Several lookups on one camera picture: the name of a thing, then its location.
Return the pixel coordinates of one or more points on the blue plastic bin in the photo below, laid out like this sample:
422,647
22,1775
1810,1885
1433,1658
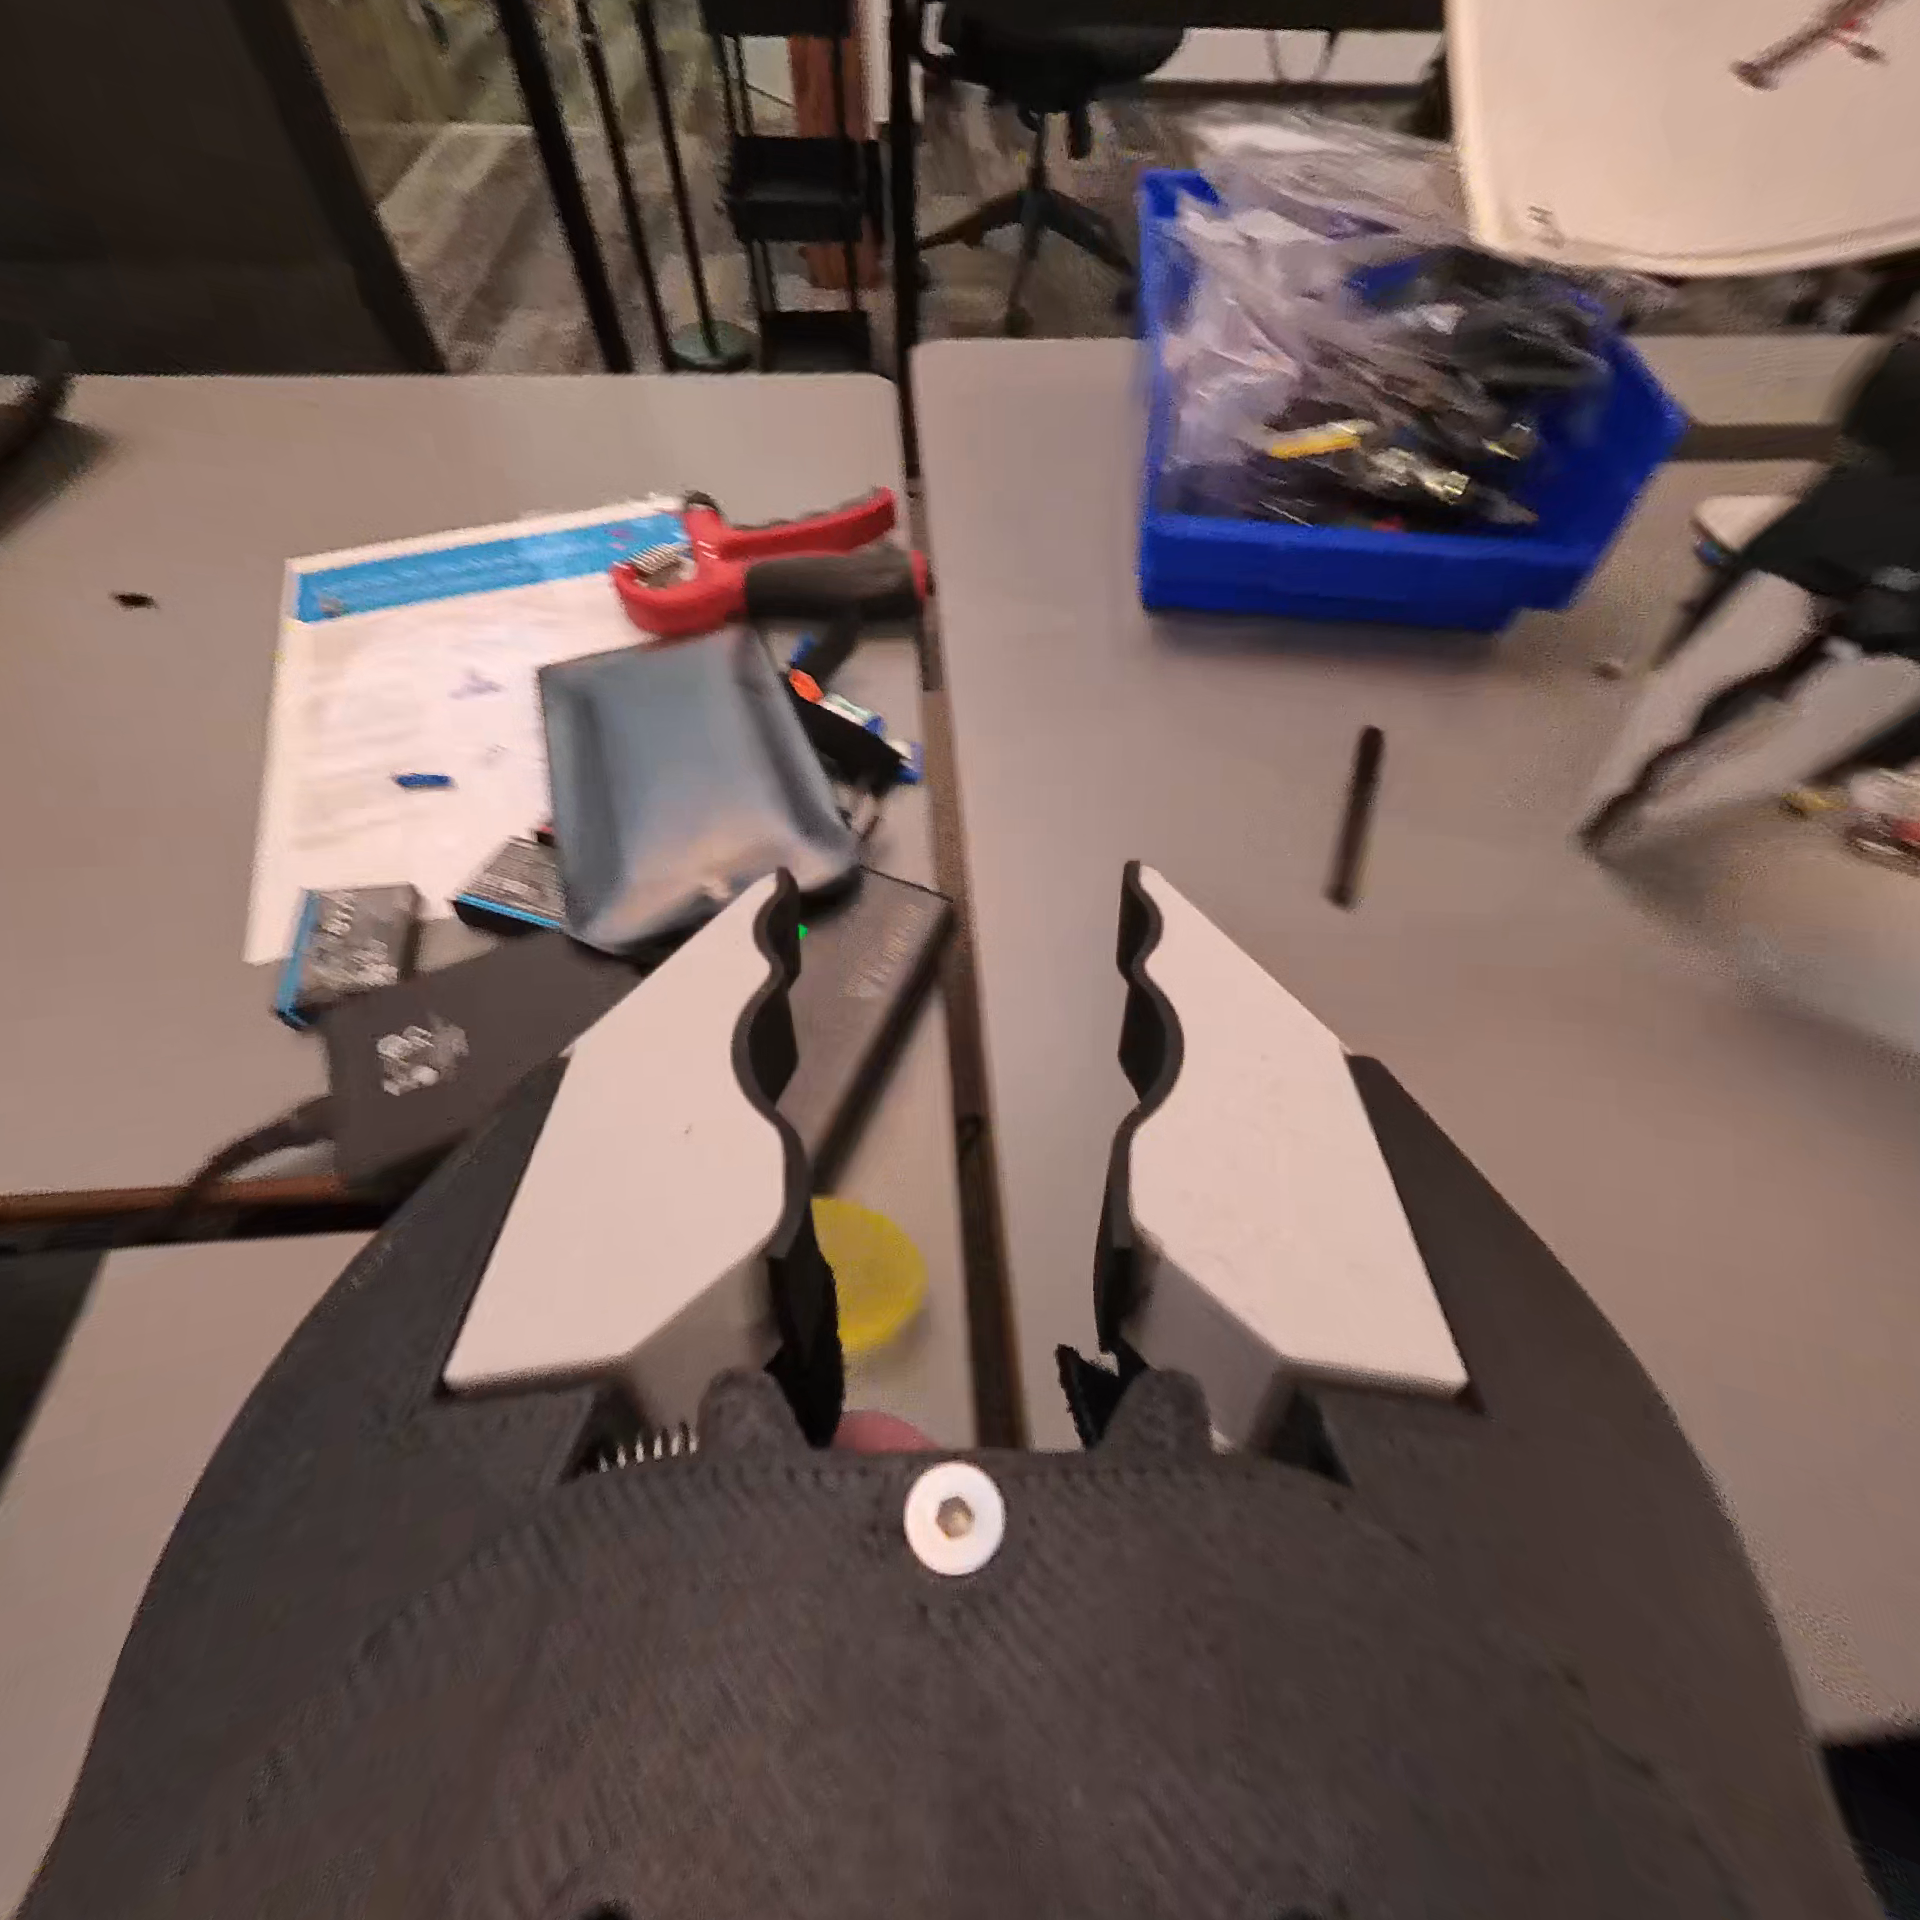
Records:
1348,567

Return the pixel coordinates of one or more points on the clear bags of lego parts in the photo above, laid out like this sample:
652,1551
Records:
1348,347

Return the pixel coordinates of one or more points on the small lego assembly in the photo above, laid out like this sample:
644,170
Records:
1868,820

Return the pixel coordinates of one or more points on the black cloth pouch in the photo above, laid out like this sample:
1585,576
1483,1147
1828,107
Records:
435,1051

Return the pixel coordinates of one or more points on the red and black hand tool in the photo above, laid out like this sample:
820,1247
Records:
721,564

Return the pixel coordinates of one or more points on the black lego axle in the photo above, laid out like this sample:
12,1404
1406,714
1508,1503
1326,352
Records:
1357,820

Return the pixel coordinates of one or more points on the black office chair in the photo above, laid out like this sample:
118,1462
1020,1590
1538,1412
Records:
1049,107

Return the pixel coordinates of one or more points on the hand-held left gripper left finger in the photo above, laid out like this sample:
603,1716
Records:
629,1171

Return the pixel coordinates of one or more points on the grey foil pouch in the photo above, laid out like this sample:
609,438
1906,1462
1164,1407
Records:
681,781

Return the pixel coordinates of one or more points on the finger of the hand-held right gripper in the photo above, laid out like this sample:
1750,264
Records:
1702,676
1828,720

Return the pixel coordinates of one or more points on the black metal rack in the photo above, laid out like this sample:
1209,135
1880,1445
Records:
795,195

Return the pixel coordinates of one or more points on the yellow round disc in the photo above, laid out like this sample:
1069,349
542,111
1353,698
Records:
869,1268

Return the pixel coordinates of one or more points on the white paper instruction sheet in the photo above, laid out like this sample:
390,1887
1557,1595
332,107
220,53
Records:
388,704

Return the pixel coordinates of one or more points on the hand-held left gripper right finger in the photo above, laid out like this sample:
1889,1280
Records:
1276,1184

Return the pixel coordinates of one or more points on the small black and orange device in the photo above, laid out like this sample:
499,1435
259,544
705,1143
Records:
854,720

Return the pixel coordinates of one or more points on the small blue-edged box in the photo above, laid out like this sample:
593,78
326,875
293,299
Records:
353,944

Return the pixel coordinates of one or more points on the blue-edged dark packet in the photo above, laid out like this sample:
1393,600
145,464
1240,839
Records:
516,886

